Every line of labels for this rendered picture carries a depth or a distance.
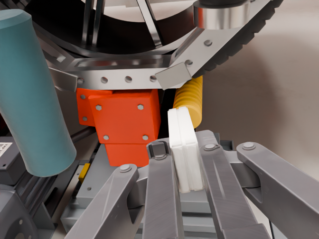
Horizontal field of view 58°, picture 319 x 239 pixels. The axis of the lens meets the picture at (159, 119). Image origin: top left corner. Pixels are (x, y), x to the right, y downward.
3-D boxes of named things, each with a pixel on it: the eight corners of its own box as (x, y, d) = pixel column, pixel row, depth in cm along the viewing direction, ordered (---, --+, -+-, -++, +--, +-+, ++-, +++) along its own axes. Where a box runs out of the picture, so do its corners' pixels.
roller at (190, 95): (202, 71, 78) (202, 51, 75) (201, 138, 54) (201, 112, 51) (181, 72, 79) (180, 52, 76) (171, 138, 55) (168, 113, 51)
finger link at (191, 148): (183, 144, 15) (197, 142, 15) (177, 107, 22) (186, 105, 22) (192, 192, 16) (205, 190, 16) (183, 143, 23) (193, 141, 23)
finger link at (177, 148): (192, 192, 16) (179, 195, 16) (183, 143, 23) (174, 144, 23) (183, 144, 15) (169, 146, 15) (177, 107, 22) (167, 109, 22)
